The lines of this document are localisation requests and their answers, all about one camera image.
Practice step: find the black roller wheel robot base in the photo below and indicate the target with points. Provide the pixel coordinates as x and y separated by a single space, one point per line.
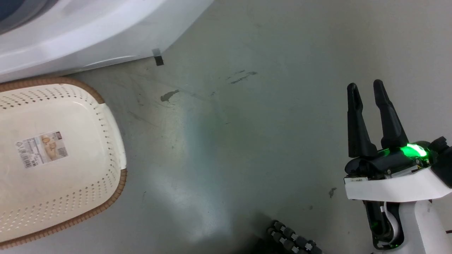
293 240

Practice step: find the printed product label sticker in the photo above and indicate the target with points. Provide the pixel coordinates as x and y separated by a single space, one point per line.
43 149

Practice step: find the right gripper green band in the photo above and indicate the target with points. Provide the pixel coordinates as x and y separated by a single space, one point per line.
395 176

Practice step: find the cream perforated laundry basket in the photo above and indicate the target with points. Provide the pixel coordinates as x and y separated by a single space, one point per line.
70 169

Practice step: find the white washing machine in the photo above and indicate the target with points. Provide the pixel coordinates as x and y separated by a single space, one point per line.
81 31

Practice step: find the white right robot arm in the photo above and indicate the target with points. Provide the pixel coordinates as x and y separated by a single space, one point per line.
406 225

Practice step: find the grey washing machine foot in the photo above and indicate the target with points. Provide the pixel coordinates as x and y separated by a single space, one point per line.
158 56

